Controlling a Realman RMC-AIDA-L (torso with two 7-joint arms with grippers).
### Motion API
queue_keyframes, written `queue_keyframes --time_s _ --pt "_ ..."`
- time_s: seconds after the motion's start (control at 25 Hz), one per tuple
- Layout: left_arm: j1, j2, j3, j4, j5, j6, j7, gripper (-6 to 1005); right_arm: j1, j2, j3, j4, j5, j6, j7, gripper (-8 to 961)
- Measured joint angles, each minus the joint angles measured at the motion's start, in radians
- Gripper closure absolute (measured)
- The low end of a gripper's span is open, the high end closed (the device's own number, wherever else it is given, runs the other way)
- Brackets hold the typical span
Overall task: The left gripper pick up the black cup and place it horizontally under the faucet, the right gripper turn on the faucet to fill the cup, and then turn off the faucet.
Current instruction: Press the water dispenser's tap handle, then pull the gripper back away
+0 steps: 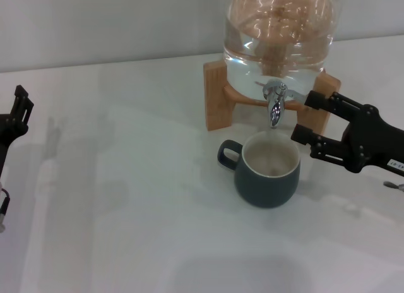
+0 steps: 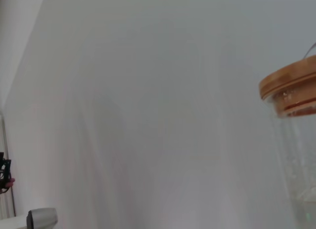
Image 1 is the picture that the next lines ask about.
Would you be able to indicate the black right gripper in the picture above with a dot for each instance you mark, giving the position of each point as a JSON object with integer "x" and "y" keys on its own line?
{"x": 375, "y": 141}

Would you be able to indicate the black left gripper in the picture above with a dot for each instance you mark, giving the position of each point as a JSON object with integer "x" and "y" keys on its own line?
{"x": 9, "y": 132}

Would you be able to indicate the chrome faucet tap with lever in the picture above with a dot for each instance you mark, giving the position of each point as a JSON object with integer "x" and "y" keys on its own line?
{"x": 276, "y": 111}

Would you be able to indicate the dark teal ceramic mug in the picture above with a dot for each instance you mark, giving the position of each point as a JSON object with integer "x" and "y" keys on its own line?
{"x": 268, "y": 188}

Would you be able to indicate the clear glass water dispenser jar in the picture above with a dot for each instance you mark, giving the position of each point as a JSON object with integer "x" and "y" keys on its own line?
{"x": 274, "y": 37}

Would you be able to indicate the wooden dispenser stand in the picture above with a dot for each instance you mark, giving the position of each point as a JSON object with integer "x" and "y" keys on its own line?
{"x": 216, "y": 97}

